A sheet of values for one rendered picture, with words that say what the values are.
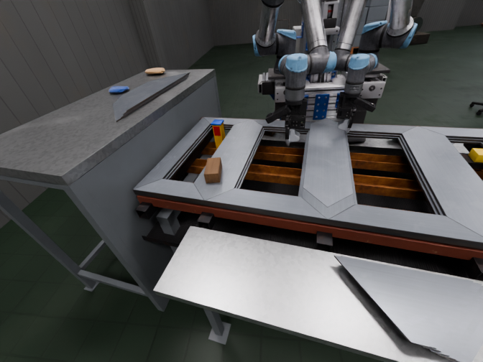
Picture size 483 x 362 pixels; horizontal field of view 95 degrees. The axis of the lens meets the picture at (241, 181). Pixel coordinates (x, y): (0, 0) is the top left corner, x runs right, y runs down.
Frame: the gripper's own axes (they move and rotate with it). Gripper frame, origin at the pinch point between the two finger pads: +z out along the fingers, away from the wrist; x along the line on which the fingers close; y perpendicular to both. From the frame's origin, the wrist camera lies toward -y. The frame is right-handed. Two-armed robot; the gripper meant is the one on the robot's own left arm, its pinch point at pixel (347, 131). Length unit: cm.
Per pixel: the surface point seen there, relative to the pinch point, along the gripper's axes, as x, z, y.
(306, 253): 70, 10, 16
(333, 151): 19.0, 0.8, 7.5
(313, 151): 20.3, 0.7, 16.1
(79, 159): 71, -20, 93
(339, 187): 44.8, 0.8, 5.8
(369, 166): 7.0, 15.5, -13.3
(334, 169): 33.9, 0.8, 7.3
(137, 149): 48, -10, 91
